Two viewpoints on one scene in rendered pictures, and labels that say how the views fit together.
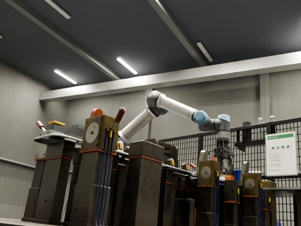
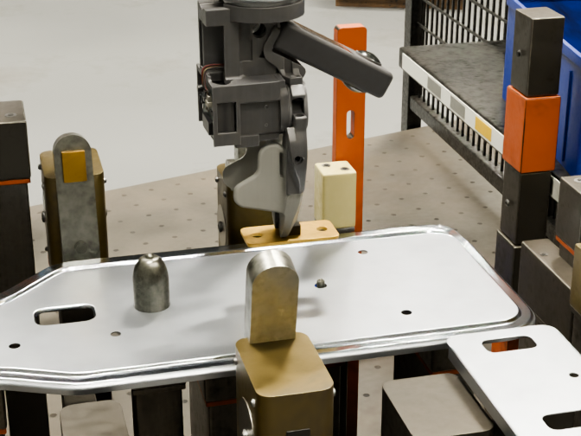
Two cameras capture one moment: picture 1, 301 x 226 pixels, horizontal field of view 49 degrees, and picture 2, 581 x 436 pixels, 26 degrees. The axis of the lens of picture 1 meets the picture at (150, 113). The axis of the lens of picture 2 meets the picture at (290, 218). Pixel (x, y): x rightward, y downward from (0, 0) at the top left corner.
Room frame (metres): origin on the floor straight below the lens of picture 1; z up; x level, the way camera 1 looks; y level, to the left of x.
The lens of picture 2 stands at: (1.08, -0.98, 1.51)
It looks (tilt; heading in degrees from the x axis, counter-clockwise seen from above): 23 degrees down; 29
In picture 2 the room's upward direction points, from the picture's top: straight up
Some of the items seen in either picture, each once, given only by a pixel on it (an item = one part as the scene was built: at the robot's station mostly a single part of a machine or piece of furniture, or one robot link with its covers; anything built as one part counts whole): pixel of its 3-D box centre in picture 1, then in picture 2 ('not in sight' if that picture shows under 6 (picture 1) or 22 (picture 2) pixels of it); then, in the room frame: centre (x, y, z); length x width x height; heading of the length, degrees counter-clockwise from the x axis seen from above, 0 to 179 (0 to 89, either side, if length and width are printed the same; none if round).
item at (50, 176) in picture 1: (53, 181); not in sight; (1.22, 0.32, 0.84); 0.12 x 0.05 x 0.29; 43
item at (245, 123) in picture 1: (247, 133); not in sight; (2.58, -0.79, 1.52); 0.07 x 0.07 x 0.18
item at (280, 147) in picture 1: (281, 154); not in sight; (2.28, -0.95, 1.30); 0.23 x 0.02 x 0.31; 43
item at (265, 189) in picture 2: (225, 166); (266, 193); (1.94, -0.47, 1.10); 0.06 x 0.03 x 0.09; 134
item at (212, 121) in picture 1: (207, 124); not in sight; (1.99, -0.36, 1.37); 0.11 x 0.11 x 0.08; 63
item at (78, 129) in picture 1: (99, 136); not in sight; (1.74, 0.26, 1.16); 0.37 x 0.14 x 0.02; 133
